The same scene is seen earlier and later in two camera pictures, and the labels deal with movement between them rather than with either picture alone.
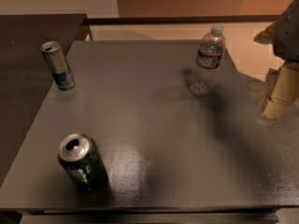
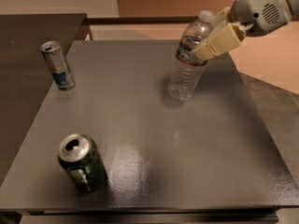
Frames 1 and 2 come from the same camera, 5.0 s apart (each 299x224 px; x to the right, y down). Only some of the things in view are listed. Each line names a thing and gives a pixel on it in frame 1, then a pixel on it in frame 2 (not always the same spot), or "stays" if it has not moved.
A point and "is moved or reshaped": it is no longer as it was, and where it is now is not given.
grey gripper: (287, 36) → (261, 10)
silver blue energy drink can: (59, 65) stays
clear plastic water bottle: (208, 62) is moved or reshaped
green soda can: (80, 159) stays
